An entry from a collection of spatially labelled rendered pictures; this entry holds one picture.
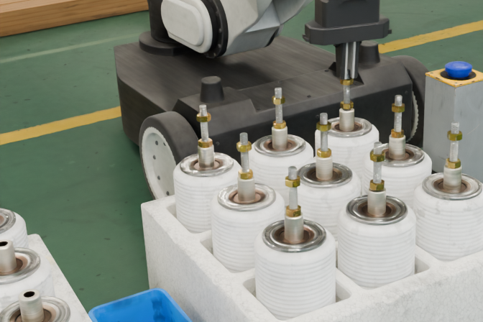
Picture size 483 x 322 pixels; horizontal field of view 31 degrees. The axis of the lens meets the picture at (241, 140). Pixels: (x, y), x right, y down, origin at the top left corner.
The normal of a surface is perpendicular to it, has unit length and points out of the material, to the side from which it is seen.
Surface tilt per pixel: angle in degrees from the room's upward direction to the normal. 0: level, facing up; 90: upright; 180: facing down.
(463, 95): 90
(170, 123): 12
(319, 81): 0
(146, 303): 88
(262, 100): 0
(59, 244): 0
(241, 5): 90
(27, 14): 90
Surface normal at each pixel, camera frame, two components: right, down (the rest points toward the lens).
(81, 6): 0.50, 0.32
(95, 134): -0.05, -0.92
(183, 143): 0.28, -0.44
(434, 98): -0.88, 0.22
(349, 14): 0.24, 0.37
